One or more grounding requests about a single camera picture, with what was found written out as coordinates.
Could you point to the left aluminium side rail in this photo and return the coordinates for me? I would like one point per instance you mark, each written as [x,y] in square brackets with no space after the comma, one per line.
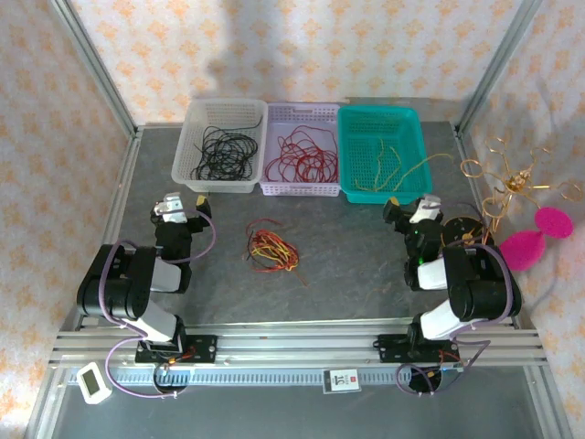
[114,206]

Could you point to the aluminium post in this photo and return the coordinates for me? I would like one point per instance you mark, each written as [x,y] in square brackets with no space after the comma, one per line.
[97,68]
[496,68]

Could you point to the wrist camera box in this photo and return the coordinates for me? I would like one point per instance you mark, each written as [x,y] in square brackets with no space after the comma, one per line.
[427,208]
[169,210]

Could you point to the small pink oval pad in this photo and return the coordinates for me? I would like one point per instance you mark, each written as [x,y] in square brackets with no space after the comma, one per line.
[554,222]

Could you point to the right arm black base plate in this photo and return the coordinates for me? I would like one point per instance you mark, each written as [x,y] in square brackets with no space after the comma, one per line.
[388,350]

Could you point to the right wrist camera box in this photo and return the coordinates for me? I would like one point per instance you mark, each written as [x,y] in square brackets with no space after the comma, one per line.
[427,208]

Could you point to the right aluminium post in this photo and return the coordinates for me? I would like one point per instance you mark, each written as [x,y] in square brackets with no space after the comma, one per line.
[496,68]

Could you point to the left aluminium post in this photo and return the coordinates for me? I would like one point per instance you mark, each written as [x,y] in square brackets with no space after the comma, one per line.
[97,68]

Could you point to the white digital timer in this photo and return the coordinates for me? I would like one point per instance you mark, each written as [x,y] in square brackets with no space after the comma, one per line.
[93,382]

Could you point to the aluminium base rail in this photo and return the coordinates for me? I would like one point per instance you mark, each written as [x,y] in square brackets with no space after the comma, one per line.
[297,347]

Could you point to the black round ornament base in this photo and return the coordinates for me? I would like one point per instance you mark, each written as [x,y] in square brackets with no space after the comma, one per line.
[457,228]

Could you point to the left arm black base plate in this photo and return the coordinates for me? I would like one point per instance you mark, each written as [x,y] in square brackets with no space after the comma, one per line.
[205,347]

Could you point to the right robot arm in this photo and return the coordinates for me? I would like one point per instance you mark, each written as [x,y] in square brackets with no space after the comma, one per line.
[480,283]

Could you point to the lilac plastic basket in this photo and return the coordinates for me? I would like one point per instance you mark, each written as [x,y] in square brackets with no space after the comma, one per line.
[301,189]

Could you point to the white label card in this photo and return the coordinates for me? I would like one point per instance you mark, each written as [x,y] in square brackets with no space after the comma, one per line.
[340,379]

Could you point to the white plastic basket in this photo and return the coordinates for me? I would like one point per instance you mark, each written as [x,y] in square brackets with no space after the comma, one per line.
[192,137]

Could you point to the teal plastic basket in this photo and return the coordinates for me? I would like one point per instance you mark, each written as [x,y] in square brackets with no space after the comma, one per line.
[356,137]

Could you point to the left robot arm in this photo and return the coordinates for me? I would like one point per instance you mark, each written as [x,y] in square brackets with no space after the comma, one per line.
[132,283]

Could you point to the large pink oval pad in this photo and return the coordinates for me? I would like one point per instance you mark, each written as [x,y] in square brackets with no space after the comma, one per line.
[523,250]

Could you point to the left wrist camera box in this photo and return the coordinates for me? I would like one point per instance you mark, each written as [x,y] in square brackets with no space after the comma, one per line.
[169,210]

